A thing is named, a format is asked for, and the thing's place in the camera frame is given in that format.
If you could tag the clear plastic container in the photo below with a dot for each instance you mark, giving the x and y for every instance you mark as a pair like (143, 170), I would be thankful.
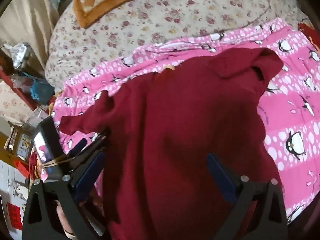
(35, 120)

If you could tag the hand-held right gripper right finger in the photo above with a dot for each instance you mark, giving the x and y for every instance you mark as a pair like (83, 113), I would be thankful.
(221, 180)

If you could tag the clear pinkish plastic bag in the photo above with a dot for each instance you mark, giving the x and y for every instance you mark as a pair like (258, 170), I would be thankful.
(21, 83)

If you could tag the maroon sweater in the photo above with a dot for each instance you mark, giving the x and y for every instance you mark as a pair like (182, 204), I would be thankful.
(175, 130)

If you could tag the wooden chair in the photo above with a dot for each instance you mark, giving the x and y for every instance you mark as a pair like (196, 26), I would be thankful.
(15, 142)

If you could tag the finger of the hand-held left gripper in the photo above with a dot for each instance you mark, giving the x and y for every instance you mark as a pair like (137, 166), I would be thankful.
(98, 143)
(78, 147)

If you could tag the red yellow printed cloth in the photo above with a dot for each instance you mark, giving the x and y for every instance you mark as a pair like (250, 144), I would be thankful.
(309, 31)

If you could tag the blue plastic bag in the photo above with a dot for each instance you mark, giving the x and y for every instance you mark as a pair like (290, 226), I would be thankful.
(38, 91)

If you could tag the red paper sheet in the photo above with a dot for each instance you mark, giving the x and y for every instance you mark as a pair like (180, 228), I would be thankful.
(15, 215)

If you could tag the silver plastic bag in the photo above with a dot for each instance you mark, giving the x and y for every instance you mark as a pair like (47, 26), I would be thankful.
(20, 53)

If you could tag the orange checked blanket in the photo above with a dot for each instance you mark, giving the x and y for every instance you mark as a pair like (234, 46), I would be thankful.
(86, 17)

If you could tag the pink penguin print blanket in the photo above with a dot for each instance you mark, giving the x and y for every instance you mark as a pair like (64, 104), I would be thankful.
(287, 100)

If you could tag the floral bed sheet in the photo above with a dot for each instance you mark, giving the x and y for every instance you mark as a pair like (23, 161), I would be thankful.
(175, 17)

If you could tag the red wooden frame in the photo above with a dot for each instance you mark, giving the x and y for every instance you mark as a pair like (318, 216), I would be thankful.
(17, 86)

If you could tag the beige curtain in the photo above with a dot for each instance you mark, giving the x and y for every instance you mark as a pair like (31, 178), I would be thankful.
(30, 12)

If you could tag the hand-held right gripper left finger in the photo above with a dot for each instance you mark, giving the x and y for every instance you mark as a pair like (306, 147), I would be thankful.
(88, 177)

